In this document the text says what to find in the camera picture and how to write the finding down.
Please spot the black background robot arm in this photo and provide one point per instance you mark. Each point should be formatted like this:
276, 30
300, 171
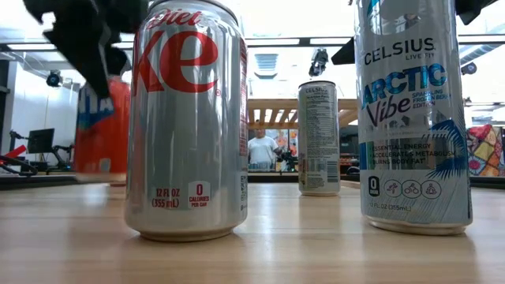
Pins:
288, 159
59, 155

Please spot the black ceiling camera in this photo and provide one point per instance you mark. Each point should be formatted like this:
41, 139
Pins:
468, 68
54, 79
319, 62

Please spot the black metal table frame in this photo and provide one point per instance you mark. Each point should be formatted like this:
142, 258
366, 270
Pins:
39, 181

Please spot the Celsius Arctic Vibe can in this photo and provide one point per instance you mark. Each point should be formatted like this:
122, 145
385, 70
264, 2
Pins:
410, 118

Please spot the red background object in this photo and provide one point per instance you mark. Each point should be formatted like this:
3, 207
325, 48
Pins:
16, 152

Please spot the white Celsius slim can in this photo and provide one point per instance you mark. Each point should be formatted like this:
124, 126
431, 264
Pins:
319, 138

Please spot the silver Diet Coke can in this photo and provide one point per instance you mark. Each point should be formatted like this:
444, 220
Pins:
185, 138

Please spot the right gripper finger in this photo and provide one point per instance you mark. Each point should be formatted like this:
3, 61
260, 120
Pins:
347, 55

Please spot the wooden slatted shelf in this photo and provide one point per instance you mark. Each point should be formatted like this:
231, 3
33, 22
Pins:
272, 104

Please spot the orange Fanta can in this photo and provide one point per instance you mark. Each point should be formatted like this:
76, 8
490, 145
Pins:
102, 138

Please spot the person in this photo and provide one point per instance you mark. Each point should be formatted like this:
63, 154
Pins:
262, 152

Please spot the black computer monitor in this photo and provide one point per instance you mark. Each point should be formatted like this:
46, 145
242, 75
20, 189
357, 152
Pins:
40, 140

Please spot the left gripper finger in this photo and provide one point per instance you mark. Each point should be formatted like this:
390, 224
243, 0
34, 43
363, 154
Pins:
84, 51
117, 61

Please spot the ceiling air vent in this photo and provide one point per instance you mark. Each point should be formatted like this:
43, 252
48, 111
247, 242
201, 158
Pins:
266, 65

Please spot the colourful patchwork cloth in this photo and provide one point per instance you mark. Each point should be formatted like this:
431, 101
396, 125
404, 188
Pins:
485, 152

